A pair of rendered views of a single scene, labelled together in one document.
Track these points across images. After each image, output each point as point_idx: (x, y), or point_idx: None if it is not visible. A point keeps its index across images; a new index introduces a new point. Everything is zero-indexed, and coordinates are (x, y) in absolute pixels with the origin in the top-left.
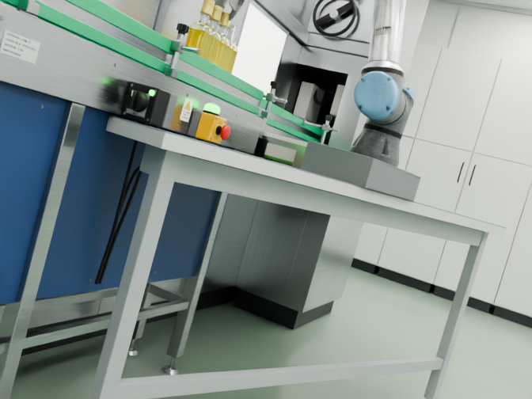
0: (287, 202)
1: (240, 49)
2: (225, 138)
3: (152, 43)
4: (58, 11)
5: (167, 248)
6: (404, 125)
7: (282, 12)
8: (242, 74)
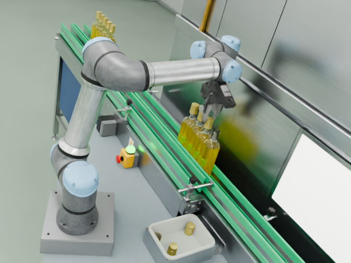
0: None
1: (289, 176)
2: (116, 162)
3: (123, 104)
4: None
5: None
6: (62, 196)
7: None
8: (294, 205)
